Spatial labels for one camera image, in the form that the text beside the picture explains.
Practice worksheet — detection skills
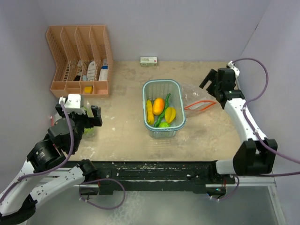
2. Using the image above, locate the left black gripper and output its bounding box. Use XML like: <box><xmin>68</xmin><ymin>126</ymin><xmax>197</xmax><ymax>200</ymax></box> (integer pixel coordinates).
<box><xmin>56</xmin><ymin>103</ymin><xmax>102</xmax><ymax>152</ymax></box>

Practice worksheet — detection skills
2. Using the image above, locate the green cabbage toy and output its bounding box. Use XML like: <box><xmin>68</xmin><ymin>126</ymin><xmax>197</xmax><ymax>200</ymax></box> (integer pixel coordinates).
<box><xmin>83</xmin><ymin>127</ymin><xmax>94</xmax><ymax>135</ymax></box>

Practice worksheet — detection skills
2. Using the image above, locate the clear orange-zip bag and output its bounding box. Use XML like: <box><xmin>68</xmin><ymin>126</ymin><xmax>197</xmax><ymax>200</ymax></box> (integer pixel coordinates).
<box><xmin>181</xmin><ymin>83</ymin><xmax>217</xmax><ymax>112</ymax></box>
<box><xmin>63</xmin><ymin>99</ymin><xmax>102</xmax><ymax>135</ymax></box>

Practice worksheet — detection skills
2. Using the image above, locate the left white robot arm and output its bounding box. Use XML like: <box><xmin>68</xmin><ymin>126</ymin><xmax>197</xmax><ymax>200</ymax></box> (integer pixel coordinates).
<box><xmin>0</xmin><ymin>103</ymin><xmax>102</xmax><ymax>225</ymax></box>

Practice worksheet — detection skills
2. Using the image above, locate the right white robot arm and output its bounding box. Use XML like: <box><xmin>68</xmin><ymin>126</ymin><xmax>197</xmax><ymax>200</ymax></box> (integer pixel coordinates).
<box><xmin>199</xmin><ymin>67</ymin><xmax>278</xmax><ymax>183</ymax></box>

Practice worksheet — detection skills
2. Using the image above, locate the yellow block in organizer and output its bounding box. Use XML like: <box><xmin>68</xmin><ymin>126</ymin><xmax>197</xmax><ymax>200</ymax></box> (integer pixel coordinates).
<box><xmin>84</xmin><ymin>86</ymin><xmax>93</xmax><ymax>94</ymax></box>

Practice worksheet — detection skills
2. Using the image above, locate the black white item in organizer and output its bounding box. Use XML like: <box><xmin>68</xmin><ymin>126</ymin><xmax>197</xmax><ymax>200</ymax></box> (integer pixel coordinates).
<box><xmin>73</xmin><ymin>60</ymin><xmax>83</xmax><ymax>81</ymax></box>

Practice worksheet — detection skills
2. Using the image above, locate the white patterned packet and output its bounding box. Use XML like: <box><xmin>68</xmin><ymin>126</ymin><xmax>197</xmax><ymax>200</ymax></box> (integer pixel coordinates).
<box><xmin>86</xmin><ymin>61</ymin><xmax>96</xmax><ymax>81</ymax></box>

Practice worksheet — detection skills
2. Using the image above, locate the white blue packet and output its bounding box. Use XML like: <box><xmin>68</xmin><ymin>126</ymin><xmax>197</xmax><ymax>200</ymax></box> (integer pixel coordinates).
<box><xmin>98</xmin><ymin>59</ymin><xmax>108</xmax><ymax>81</ymax></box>

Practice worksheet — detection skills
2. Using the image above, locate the yellow star fruit toy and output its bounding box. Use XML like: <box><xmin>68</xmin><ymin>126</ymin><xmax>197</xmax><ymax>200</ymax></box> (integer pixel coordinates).
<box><xmin>165</xmin><ymin>107</ymin><xmax>176</xmax><ymax>124</ymax></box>

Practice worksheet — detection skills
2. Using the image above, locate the orange plastic file organizer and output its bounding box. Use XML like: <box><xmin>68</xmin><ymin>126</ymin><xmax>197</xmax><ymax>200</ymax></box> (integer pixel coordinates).
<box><xmin>46</xmin><ymin>25</ymin><xmax>114</xmax><ymax>98</ymax></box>

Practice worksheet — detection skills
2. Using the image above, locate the light blue plastic basket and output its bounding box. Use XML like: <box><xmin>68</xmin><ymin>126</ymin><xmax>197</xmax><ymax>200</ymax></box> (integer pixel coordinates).
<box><xmin>142</xmin><ymin>79</ymin><xmax>186</xmax><ymax>138</ymax></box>

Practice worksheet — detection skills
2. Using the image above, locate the orange mango toy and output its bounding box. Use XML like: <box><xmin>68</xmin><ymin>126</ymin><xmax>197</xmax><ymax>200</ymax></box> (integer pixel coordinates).
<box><xmin>152</xmin><ymin>97</ymin><xmax>165</xmax><ymax>116</ymax></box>

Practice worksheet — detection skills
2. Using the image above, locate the green chili pepper toy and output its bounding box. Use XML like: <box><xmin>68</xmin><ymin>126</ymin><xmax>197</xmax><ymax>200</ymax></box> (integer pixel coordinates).
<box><xmin>154</xmin><ymin>93</ymin><xmax>171</xmax><ymax>128</ymax></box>

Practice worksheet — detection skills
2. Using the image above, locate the green chayote toy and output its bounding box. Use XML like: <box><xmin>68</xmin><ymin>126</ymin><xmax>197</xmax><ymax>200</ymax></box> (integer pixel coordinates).
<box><xmin>159</xmin><ymin>121</ymin><xmax>170</xmax><ymax>128</ymax></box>

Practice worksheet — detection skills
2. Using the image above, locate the small green white box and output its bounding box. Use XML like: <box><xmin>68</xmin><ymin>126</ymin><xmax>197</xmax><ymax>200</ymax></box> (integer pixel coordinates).
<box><xmin>140</xmin><ymin>56</ymin><xmax>158</xmax><ymax>67</ymax></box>

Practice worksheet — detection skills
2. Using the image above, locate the yellow banana toy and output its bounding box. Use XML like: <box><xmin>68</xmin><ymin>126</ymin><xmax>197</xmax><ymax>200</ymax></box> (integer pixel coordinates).
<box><xmin>146</xmin><ymin>99</ymin><xmax>154</xmax><ymax>125</ymax></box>

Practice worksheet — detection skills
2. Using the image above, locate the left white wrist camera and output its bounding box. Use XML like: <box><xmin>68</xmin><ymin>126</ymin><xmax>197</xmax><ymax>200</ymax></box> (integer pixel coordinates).
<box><xmin>59</xmin><ymin>94</ymin><xmax>85</xmax><ymax>114</ymax></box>

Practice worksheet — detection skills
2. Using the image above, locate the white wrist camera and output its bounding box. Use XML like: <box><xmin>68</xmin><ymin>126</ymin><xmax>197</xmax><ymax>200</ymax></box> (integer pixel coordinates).
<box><xmin>59</xmin><ymin>94</ymin><xmax>85</xmax><ymax>114</ymax></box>
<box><xmin>227</xmin><ymin>61</ymin><xmax>240</xmax><ymax>77</ymax></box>

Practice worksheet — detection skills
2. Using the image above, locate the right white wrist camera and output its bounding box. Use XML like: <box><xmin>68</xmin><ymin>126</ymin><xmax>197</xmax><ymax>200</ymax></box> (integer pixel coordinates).
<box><xmin>227</xmin><ymin>61</ymin><xmax>240</xmax><ymax>77</ymax></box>

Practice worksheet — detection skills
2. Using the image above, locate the black aluminium base frame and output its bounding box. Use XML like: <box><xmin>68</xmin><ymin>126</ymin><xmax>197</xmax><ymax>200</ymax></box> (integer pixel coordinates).
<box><xmin>56</xmin><ymin>160</ymin><xmax>275</xmax><ymax>195</ymax></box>

